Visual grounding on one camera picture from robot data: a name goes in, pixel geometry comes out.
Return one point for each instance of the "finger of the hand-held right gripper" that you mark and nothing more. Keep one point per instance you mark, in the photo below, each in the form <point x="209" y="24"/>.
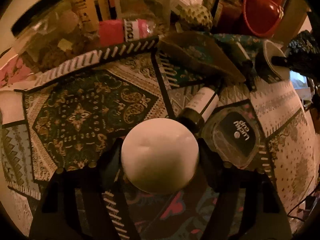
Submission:
<point x="280" y="61"/>

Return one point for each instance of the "red jug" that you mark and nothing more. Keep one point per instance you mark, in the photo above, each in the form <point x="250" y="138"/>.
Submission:
<point x="260" y="15"/>

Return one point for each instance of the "small dark bottle white label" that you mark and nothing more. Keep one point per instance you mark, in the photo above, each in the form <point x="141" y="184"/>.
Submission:
<point x="202" y="102"/>

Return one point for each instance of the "patchwork tablecloth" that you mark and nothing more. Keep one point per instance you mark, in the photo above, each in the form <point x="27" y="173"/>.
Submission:
<point x="82" y="112"/>

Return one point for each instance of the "white paper sheet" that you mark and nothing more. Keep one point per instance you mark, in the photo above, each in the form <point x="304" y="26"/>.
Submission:
<point x="11" y="107"/>

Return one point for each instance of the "white round ball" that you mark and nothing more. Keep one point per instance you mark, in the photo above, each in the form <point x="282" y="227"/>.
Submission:
<point x="160" y="155"/>

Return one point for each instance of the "labelled glass bottle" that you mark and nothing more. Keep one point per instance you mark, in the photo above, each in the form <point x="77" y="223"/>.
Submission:
<point x="83" y="7"/>

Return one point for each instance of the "dark red sauce bottle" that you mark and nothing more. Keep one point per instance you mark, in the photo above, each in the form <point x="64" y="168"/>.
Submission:
<point x="230" y="7"/>

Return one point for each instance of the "clear plastic container black label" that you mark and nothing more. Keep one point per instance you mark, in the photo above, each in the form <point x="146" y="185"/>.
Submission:
<point x="237" y="132"/>

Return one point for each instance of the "dark speckled cloth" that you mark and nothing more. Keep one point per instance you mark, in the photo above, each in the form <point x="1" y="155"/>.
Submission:
<point x="300" y="47"/>

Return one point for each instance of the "large glass jar black lid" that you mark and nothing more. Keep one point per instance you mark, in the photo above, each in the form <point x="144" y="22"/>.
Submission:
<point x="50" y="35"/>

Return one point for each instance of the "white bowl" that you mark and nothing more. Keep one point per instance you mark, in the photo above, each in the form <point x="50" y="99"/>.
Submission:
<point x="268" y="52"/>

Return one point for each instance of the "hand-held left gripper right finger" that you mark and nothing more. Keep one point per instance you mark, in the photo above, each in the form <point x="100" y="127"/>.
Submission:
<point x="207" y="167"/>

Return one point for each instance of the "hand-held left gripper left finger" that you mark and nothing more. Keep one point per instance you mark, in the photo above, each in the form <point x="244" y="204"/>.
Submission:
<point x="110" y="170"/>

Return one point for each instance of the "pink box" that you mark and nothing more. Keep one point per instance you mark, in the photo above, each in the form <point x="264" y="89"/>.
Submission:
<point x="12" y="72"/>

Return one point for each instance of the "clear glass jar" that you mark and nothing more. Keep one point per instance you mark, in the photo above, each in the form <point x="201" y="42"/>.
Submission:
<point x="145" y="2"/>

